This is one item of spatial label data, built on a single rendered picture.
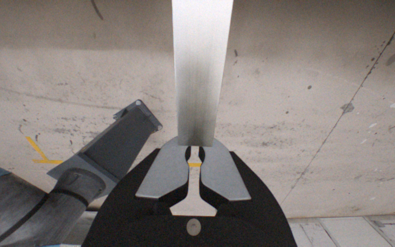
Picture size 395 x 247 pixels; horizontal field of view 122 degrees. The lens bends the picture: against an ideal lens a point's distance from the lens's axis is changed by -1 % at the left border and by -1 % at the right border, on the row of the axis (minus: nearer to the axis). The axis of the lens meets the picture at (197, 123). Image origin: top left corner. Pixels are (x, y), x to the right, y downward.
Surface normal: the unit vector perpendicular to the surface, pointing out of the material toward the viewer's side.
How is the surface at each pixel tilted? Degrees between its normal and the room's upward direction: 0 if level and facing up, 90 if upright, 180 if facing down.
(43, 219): 87
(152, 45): 0
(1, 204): 89
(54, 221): 90
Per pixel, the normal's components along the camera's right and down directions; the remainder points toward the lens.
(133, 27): 0.00, 0.50
